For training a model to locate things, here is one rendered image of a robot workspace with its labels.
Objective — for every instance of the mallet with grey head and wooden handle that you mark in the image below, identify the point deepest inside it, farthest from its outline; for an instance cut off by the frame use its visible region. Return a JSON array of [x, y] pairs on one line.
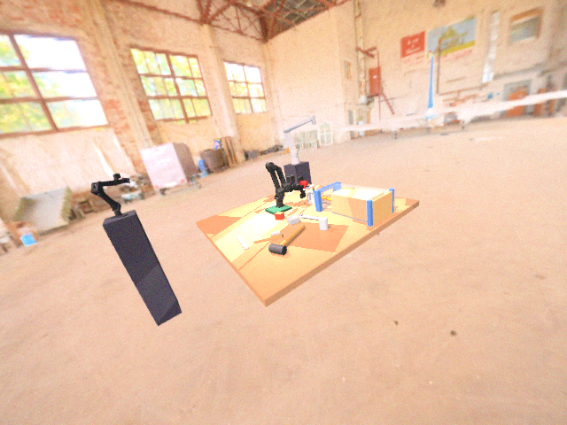
[[281, 248]]

